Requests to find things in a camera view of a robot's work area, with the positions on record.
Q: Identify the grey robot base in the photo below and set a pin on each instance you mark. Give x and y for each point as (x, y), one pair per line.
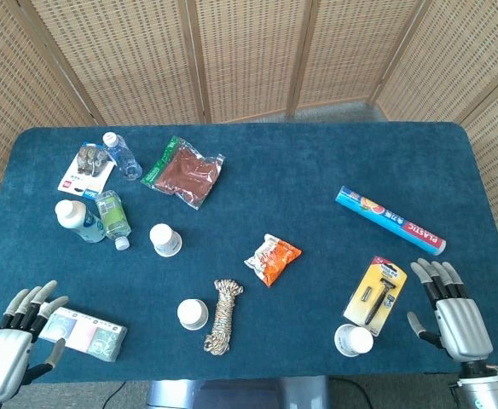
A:
(232, 394)

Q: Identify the blue plastic wrap box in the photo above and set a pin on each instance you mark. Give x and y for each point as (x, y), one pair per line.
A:
(385, 217)

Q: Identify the clear water bottle blue label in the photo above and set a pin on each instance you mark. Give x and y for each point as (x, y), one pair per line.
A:
(123, 157)

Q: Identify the yellow razor blister pack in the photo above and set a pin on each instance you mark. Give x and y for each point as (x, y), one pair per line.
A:
(372, 298)

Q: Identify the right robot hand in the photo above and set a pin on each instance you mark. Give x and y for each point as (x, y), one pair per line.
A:
(462, 328)

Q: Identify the milky bottle blue label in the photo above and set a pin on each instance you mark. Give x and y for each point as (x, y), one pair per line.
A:
(76, 217)

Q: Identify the clear bottle green label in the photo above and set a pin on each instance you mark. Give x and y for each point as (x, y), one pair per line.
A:
(112, 215)

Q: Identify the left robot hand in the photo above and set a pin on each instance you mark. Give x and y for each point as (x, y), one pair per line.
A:
(6, 353)

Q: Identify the white paper cup blue flower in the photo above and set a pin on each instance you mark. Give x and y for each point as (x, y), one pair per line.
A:
(163, 238)

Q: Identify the white paper cup green flower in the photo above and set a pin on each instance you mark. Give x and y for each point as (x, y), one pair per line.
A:
(355, 341)
(191, 313)

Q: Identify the brown contents bag green header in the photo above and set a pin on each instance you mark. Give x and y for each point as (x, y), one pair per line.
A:
(185, 172)

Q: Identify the bamboo folding screen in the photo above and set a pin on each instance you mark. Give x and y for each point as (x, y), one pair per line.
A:
(249, 55)

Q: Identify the tissue pocket pack bundle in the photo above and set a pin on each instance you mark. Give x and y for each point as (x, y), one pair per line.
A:
(91, 336)

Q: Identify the orange white snack packet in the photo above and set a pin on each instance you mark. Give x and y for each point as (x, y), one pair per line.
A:
(274, 260)

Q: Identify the blue carpet table cover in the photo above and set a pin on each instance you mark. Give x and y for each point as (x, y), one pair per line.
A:
(317, 170)

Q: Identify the white card of metal hooks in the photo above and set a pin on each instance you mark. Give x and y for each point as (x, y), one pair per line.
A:
(78, 179)

